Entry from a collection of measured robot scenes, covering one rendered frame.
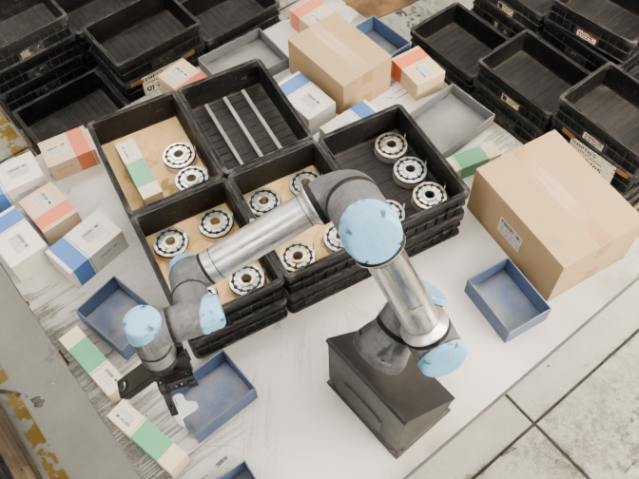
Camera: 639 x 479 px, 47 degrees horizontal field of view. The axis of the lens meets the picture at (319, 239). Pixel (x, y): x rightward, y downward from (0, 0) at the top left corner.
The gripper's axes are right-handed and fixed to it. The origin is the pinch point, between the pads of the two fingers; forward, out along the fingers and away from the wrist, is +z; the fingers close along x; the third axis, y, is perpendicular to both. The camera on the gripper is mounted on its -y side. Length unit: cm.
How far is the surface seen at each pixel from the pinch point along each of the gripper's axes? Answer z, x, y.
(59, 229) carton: 19, 80, -23
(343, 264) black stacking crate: 17, 31, 53
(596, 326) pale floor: 106, 23, 151
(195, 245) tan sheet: 14, 53, 15
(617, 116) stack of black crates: 53, 77, 182
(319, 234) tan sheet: 17, 44, 50
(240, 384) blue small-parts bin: 30.5, 13.8, 14.5
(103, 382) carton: 22.6, 24.6, -20.1
